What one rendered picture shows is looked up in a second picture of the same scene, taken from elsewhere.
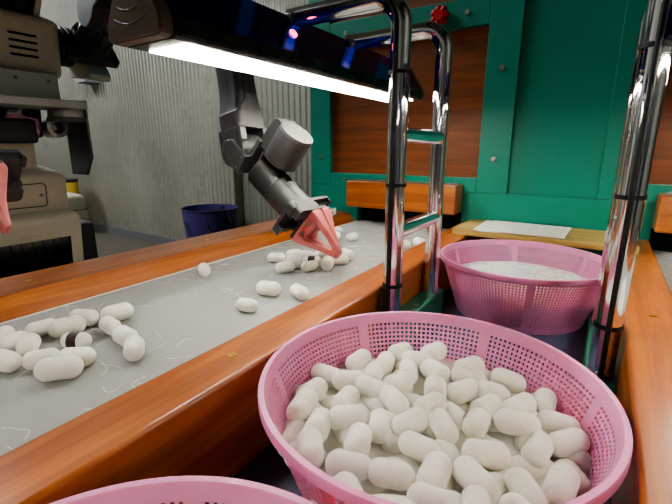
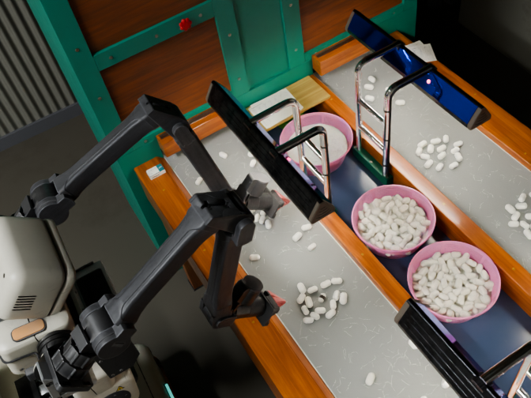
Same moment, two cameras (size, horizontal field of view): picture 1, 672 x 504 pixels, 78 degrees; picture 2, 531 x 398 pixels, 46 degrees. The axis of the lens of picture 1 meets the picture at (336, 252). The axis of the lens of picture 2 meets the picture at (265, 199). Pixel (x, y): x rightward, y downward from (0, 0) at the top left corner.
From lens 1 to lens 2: 1.83 m
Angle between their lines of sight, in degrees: 57
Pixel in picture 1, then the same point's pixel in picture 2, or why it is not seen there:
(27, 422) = (364, 302)
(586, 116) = (274, 38)
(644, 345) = (397, 164)
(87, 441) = (390, 282)
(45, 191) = not seen: hidden behind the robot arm
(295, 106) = not seen: outside the picture
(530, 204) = (263, 88)
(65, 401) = (357, 296)
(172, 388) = (374, 268)
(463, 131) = (215, 73)
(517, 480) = (419, 219)
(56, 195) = not seen: hidden behind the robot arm
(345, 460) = (404, 242)
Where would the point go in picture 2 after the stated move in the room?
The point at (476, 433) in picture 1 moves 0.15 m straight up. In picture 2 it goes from (404, 217) to (405, 189)
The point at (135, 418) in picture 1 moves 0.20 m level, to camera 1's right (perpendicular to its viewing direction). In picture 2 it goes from (385, 275) to (406, 223)
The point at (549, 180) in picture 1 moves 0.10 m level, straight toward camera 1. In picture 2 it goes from (266, 72) to (283, 84)
